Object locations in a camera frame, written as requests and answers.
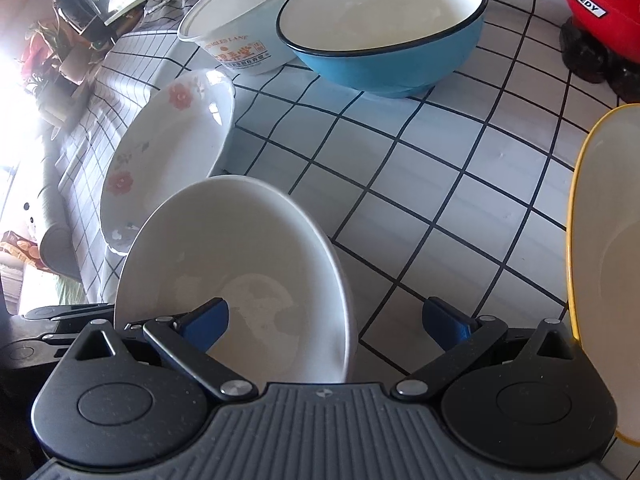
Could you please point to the white printed paper bowl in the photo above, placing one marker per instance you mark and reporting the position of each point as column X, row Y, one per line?
column 239, row 34

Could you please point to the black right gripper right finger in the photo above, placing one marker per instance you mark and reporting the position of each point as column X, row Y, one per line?
column 525, row 398

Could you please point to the blue enamel bowl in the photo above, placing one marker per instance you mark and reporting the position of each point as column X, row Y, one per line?
column 391, row 48

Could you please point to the floral white shallow bowl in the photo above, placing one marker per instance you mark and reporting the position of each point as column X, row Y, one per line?
column 181, row 136

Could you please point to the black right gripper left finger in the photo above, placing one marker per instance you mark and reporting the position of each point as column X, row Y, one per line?
column 119, row 399

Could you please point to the yellow rimmed white bowl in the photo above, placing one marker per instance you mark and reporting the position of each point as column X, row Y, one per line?
column 602, row 259

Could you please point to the red panda robot figurine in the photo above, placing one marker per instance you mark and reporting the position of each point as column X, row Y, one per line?
column 600, row 43

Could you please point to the white checkered tablecloth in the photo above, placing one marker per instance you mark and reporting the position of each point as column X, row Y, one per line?
column 459, row 192

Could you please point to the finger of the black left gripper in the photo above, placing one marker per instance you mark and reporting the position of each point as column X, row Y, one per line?
column 49, row 312

